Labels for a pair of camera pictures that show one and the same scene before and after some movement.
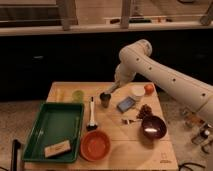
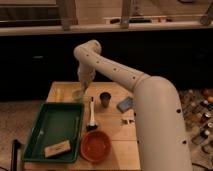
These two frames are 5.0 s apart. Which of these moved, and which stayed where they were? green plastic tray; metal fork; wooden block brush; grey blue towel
Moved: grey blue towel
Stayed: wooden block brush; metal fork; green plastic tray
